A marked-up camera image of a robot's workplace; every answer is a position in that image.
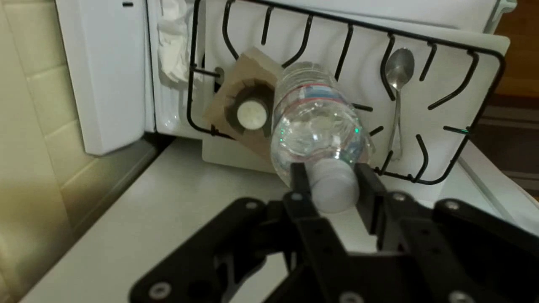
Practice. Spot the white crumpled cloth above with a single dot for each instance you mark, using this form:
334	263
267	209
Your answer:
174	39

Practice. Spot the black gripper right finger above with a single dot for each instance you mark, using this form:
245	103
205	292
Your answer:
449	253

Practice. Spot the clear plastic water bottle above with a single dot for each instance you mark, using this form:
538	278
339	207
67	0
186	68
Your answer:
317	128

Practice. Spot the silver metal spoon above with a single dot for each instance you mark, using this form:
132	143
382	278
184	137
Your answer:
398	69

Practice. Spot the white appliance panel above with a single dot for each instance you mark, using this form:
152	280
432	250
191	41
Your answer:
107	73

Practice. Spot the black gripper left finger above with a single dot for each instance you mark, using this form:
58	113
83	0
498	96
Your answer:
253	246

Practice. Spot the brown wooden cabinet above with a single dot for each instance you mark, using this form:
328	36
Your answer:
520	51

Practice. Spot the black stove grate with spoon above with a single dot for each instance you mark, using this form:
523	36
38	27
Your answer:
343	53

